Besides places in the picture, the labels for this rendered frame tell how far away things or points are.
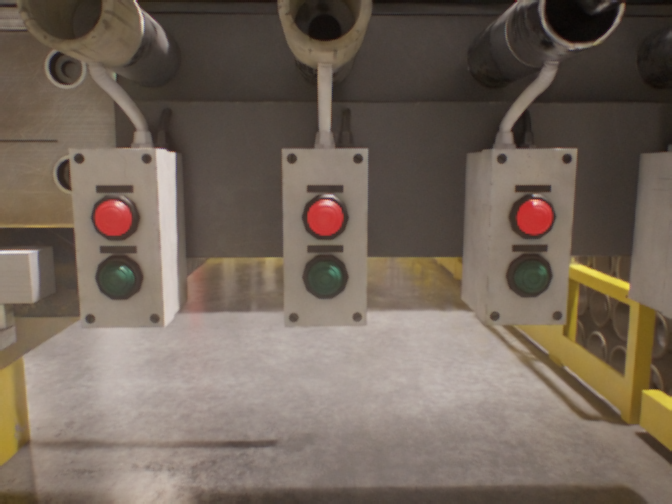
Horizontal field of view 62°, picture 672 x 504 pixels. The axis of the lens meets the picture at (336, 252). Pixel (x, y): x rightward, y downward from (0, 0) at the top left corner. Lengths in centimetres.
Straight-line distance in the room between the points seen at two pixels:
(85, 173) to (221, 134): 14
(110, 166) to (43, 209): 18
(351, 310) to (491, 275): 12
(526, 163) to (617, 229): 17
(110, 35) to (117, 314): 22
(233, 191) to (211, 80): 12
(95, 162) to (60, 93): 16
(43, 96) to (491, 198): 45
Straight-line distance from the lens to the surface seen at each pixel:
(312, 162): 46
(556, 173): 50
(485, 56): 55
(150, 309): 50
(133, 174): 49
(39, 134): 65
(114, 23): 43
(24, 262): 57
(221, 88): 59
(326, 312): 48
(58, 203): 65
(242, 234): 56
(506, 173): 49
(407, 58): 60
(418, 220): 56
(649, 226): 61
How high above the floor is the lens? 75
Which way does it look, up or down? 9 degrees down
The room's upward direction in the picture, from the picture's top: straight up
